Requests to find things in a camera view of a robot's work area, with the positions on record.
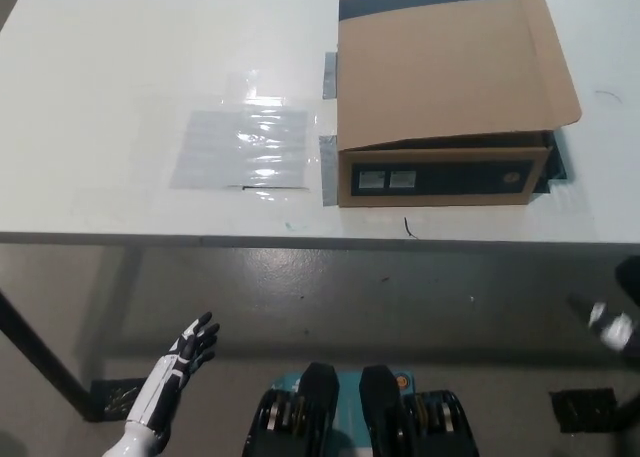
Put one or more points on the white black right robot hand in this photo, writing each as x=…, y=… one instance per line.
x=610, y=327

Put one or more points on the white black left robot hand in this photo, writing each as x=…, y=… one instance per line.
x=172, y=372

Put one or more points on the brown cardboard storage box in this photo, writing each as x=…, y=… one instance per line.
x=440, y=77

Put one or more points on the black floor tape patch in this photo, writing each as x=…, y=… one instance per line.
x=582, y=409
x=112, y=397

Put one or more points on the black slanted table leg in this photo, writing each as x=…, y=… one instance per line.
x=40, y=352

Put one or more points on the clear plastic sheet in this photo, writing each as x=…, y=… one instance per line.
x=240, y=147

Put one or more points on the short grey tape strip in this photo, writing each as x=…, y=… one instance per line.
x=332, y=74

